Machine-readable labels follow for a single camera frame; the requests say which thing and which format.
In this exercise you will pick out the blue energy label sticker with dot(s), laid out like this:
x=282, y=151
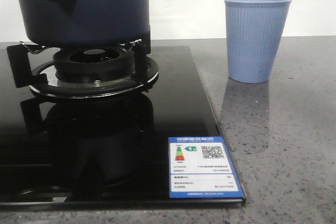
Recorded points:
x=200, y=167

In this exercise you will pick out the black glass gas stove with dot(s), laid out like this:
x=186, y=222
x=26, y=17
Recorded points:
x=101, y=153

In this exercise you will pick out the dark blue cooking pot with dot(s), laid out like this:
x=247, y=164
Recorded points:
x=76, y=23

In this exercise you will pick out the black gas burner head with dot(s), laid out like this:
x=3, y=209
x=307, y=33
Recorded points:
x=86, y=65

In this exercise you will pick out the black pot support grate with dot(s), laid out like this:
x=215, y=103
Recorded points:
x=43, y=82

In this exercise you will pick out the light blue ribbed cup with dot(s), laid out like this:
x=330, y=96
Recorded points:
x=253, y=33

